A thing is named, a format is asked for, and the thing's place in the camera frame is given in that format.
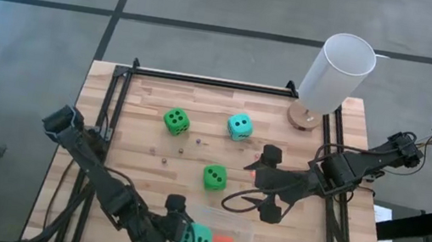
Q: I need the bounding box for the black beam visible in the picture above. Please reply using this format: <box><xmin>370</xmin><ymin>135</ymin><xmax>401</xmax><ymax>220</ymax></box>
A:
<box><xmin>373</xmin><ymin>196</ymin><xmax>432</xmax><ymax>242</ymax></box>

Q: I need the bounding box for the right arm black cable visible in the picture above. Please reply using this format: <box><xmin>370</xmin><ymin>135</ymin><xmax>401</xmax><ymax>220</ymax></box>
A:
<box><xmin>219</xmin><ymin>167</ymin><xmax>313</xmax><ymax>225</ymax></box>

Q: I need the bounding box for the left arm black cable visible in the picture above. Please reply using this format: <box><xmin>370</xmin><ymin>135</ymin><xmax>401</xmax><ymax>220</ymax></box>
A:
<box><xmin>98</xmin><ymin>166</ymin><xmax>148</xmax><ymax>214</ymax></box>

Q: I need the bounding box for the clear plastic container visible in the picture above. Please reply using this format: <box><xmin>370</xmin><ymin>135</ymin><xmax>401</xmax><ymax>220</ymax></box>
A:
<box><xmin>174</xmin><ymin>200</ymin><xmax>258</xmax><ymax>242</ymax></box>

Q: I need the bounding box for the white paper sheet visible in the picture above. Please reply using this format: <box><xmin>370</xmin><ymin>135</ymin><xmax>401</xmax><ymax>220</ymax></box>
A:
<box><xmin>368</xmin><ymin>203</ymin><xmax>401</xmax><ymax>242</ymax></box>

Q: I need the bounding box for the large green foam die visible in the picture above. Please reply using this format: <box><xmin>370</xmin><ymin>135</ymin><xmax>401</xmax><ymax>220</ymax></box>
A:
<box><xmin>200</xmin><ymin>161</ymin><xmax>231</xmax><ymax>194</ymax></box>
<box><xmin>160</xmin><ymin>106</ymin><xmax>193</xmax><ymax>139</ymax></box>

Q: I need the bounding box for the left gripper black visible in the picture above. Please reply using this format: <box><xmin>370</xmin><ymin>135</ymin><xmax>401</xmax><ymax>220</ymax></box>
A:
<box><xmin>128</xmin><ymin>189</ymin><xmax>199</xmax><ymax>242</ymax></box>

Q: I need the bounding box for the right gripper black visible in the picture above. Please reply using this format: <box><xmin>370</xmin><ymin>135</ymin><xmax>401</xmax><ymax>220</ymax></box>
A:
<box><xmin>236</xmin><ymin>140</ymin><xmax>326</xmax><ymax>231</ymax></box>

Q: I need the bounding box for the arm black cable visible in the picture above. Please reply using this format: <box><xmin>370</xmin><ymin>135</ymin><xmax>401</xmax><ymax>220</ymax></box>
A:
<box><xmin>98</xmin><ymin>166</ymin><xmax>148</xmax><ymax>214</ymax></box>
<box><xmin>219</xmin><ymin>167</ymin><xmax>313</xmax><ymax>225</ymax></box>

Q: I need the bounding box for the table lamp with wooden base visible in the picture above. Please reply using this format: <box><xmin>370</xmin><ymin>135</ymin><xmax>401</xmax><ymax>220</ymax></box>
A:
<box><xmin>283</xmin><ymin>25</ymin><xmax>381</xmax><ymax>141</ymax></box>

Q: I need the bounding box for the brown cable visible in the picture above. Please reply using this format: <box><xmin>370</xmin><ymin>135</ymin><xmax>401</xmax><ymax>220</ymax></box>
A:
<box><xmin>41</xmin><ymin>155</ymin><xmax>78</xmax><ymax>237</ymax></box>

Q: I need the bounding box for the black aluminium table frame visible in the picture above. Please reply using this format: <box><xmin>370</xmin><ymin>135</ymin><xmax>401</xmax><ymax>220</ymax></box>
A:
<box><xmin>21</xmin><ymin>44</ymin><xmax>413</xmax><ymax>242</ymax></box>

